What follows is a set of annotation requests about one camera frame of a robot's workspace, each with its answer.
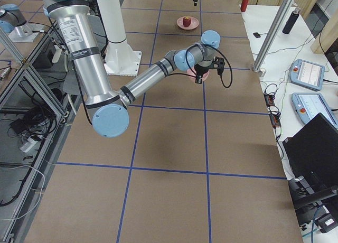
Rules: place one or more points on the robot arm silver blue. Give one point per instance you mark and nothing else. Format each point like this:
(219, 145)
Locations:
(112, 82)
(12, 17)

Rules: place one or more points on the pink plate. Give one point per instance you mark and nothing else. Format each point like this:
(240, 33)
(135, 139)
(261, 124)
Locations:
(194, 23)

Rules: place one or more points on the red apple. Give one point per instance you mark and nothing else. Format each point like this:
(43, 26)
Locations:
(186, 21)

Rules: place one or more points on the red cylinder bottle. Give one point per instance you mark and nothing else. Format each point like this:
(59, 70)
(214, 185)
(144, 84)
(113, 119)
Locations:
(244, 5)

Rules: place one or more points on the orange black usb hub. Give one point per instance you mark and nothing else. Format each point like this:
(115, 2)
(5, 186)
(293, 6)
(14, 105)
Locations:
(275, 122)
(269, 99)

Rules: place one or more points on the black water bottle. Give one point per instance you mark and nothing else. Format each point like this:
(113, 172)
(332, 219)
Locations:
(291, 20)

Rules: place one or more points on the far blue teach pendant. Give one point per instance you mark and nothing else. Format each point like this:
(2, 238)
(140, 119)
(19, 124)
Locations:
(307, 74)

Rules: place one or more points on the blue teach pendant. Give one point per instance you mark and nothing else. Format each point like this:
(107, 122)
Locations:
(308, 104)
(307, 74)

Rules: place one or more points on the near blue teach pendant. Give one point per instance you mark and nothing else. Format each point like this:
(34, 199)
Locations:
(308, 104)

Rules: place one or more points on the black laptop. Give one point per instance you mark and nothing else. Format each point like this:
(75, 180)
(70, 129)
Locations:
(312, 152)

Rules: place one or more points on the white power adapter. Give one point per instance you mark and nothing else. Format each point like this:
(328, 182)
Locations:
(27, 145)

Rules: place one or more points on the aluminium frame post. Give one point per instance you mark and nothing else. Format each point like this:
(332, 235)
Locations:
(274, 28)

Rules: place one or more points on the white camera post with base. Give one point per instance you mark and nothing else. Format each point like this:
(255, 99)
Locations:
(120, 58)

